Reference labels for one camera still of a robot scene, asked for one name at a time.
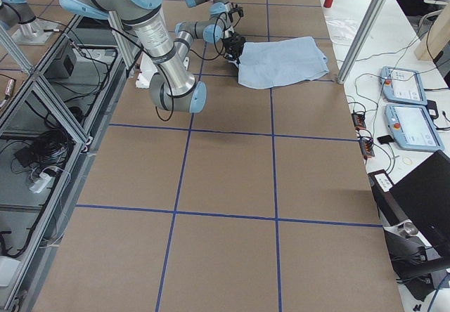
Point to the light blue striped shirt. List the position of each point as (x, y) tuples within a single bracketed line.
[(264, 65)]

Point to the clear plastic bag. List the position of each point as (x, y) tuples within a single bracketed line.
[(342, 31)]

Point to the orange electronics board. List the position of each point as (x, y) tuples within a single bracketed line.
[(365, 137)]

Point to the upper teach pendant tablet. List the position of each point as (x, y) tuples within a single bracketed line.
[(402, 86)]

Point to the teach pendant tablet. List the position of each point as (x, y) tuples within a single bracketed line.
[(412, 128), (402, 86)]

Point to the lower teach pendant tablet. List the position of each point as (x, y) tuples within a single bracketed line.
[(412, 128)]

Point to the white power strip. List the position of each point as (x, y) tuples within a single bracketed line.
[(43, 181)]

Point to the black laptop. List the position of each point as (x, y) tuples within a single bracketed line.
[(423, 195)]

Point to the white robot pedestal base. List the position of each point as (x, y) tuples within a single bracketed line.
[(146, 70)]

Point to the aluminium frame post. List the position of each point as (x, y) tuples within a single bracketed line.
[(361, 36)]

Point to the black camera stand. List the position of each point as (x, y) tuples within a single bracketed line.
[(419, 267)]

